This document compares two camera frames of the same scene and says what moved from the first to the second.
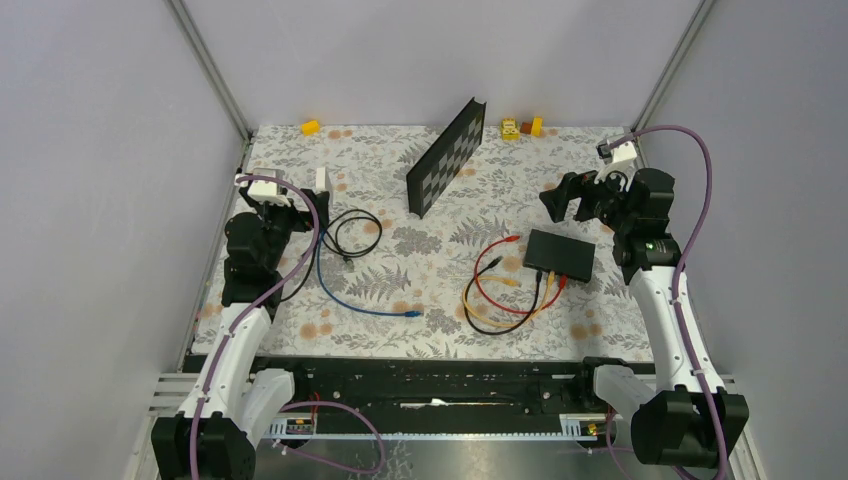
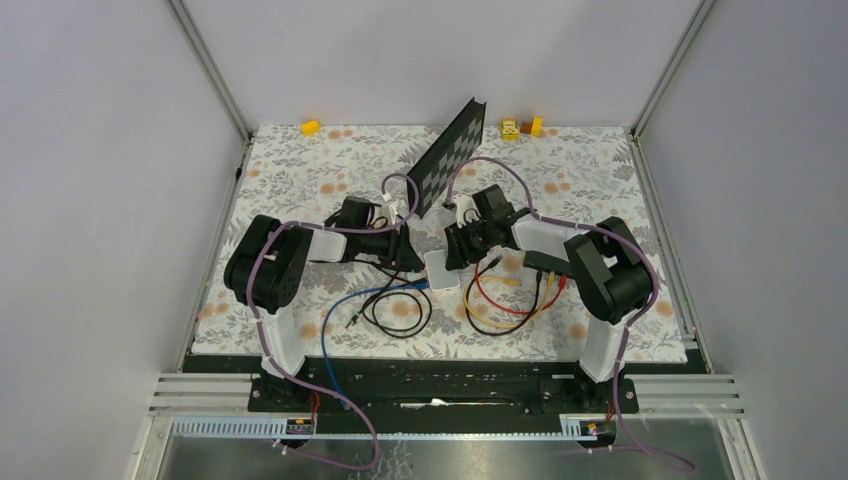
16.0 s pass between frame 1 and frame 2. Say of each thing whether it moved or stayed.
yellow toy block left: stayed
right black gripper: moved
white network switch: moved
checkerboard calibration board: stayed
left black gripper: moved
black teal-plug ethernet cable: moved
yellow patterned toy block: stayed
